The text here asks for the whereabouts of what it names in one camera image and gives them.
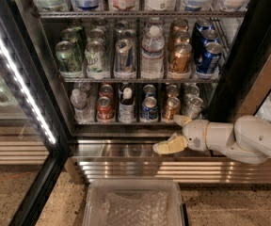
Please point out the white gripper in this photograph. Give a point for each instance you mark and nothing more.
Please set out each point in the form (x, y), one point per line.
(196, 135)

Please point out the blue pepsi can front bottom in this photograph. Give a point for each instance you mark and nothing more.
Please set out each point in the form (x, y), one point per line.
(149, 109)

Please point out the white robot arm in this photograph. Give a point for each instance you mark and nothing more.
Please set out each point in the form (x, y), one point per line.
(248, 140)

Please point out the gold can front bottom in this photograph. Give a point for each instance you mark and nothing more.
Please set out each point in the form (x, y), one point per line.
(172, 108)

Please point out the gold can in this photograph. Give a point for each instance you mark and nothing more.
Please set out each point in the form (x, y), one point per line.
(172, 91)
(180, 36)
(172, 108)
(180, 57)
(179, 24)

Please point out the silver can rear bottom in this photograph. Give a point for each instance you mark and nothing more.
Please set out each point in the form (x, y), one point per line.
(191, 91)

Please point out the gold can rear bottom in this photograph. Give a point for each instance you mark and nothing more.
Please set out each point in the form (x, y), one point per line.
(172, 91)

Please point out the blue pepsi can rear bottom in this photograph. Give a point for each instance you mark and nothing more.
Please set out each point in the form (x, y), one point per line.
(149, 90)

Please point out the gold can front middle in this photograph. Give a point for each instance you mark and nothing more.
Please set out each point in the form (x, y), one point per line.
(180, 57)

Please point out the blue pepsi can front middle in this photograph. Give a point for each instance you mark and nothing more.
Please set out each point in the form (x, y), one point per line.
(209, 58)

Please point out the water bottle middle shelf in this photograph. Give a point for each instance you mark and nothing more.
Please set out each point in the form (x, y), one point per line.
(152, 53)

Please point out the red coke can front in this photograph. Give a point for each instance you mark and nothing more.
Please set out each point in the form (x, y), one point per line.
(104, 109)

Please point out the red coke can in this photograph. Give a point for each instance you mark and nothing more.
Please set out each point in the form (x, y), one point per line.
(106, 90)
(104, 109)

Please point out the red coke can rear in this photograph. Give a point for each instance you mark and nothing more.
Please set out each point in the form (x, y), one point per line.
(106, 90)

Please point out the silver red bull can front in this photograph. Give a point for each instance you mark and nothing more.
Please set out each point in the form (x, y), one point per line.
(124, 56)

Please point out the gold can rear middle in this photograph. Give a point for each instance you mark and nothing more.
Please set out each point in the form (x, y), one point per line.
(179, 24)

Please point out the clear water bottle bottom shelf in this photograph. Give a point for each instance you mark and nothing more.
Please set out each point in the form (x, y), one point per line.
(79, 100)

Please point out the blue pepsi can rear middle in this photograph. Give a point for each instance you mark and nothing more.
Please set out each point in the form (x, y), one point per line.
(202, 24)

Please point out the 7up can front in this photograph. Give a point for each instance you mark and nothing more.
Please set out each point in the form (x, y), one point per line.
(95, 57)

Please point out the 7up can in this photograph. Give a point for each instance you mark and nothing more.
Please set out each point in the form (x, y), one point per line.
(95, 57)
(96, 35)

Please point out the silver can rear red bull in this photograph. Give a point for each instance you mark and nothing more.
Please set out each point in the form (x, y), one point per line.
(119, 27)

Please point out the green can front middle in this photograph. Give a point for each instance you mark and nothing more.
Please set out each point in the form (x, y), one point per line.
(67, 58)

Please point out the glass fridge door left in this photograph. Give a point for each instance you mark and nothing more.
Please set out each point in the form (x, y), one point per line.
(29, 163)

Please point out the dark drink bottle white cap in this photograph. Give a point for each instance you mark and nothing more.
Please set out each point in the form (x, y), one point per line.
(127, 106)

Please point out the bubble wrap sheet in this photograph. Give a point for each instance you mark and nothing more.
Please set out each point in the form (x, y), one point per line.
(148, 208)

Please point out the clear plastic bin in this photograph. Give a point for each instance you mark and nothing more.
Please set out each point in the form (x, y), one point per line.
(98, 189)

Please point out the white led light strip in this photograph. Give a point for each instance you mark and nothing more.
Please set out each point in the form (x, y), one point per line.
(26, 92)

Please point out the middle wire shelf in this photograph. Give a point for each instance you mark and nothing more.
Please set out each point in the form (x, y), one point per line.
(135, 80)

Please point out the wire shelf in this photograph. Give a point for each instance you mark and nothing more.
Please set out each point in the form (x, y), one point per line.
(135, 14)
(135, 80)

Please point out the top wire shelf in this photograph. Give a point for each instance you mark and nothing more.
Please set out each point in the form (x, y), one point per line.
(135, 14)

